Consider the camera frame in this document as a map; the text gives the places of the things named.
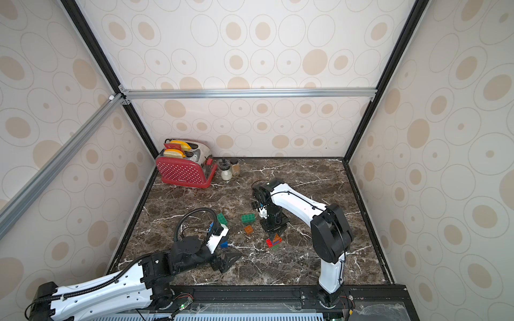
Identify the brown pepper shaker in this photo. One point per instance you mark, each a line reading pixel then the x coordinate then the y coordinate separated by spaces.
pixel 235 166

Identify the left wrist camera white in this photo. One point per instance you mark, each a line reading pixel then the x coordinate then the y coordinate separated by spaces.
pixel 216 238

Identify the green long lego brick centre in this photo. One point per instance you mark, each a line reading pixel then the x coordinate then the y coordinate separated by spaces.
pixel 248 218

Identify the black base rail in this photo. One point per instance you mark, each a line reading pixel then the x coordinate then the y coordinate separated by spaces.
pixel 368 302

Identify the green long lego brick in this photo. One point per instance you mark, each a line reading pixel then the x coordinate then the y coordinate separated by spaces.
pixel 248 218
pixel 221 218

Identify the yellow toy toast slice front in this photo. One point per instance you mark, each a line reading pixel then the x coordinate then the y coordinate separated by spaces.
pixel 174 153

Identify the green long lego brick left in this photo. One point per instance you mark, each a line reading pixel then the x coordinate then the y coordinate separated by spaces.
pixel 221 218

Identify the yellow toy toast slice back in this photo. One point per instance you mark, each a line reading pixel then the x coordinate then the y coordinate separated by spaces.
pixel 177 145

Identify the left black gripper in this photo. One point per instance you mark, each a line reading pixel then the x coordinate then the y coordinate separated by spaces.
pixel 224 265

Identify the aluminium horizontal frame bar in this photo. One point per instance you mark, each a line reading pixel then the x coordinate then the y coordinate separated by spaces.
pixel 249 93

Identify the red toy toaster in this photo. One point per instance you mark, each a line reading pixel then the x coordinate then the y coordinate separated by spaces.
pixel 197 170

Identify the white salt shaker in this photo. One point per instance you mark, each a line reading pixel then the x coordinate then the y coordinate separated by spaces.
pixel 226 170

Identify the aluminium left frame bar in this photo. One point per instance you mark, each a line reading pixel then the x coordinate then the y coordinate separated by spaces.
pixel 22 201

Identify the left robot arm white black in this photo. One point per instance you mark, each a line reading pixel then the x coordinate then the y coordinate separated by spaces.
pixel 146 283

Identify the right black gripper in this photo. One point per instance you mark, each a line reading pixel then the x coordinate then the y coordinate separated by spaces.
pixel 275 223

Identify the red long lego brick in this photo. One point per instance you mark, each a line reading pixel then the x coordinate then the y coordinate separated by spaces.
pixel 270 243

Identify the yellow toy toast slice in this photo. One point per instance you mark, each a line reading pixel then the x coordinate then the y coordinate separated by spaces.
pixel 174 153
pixel 177 145

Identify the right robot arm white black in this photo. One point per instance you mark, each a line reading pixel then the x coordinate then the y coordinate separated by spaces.
pixel 331 234

